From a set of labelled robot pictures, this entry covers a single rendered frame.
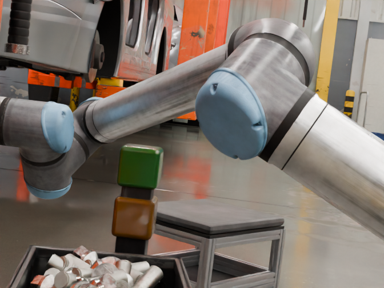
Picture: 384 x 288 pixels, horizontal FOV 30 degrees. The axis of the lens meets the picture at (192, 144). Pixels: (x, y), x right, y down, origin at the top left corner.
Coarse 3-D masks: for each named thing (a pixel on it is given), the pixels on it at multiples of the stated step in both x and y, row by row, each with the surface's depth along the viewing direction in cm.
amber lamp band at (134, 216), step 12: (120, 204) 69; (132, 204) 69; (144, 204) 69; (156, 204) 71; (120, 216) 69; (132, 216) 69; (144, 216) 69; (156, 216) 72; (120, 228) 70; (132, 228) 69; (144, 228) 69
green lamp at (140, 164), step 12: (132, 144) 72; (120, 156) 69; (132, 156) 69; (144, 156) 69; (156, 156) 69; (120, 168) 69; (132, 168) 69; (144, 168) 69; (156, 168) 69; (120, 180) 69; (132, 180) 69; (144, 180) 69; (156, 180) 69
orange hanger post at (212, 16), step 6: (210, 0) 655; (216, 0) 655; (210, 6) 655; (216, 6) 655; (210, 12) 656; (216, 12) 655; (210, 18) 656; (216, 18) 656; (210, 24) 657; (216, 24) 660; (210, 30) 657; (210, 36) 657; (210, 42) 658; (210, 48) 658
